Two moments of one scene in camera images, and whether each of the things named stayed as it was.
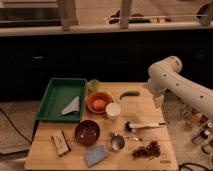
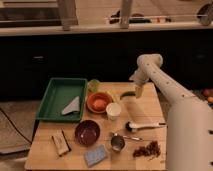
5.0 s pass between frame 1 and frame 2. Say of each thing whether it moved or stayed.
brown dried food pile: stayed
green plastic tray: stayed
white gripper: moved
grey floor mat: stayed
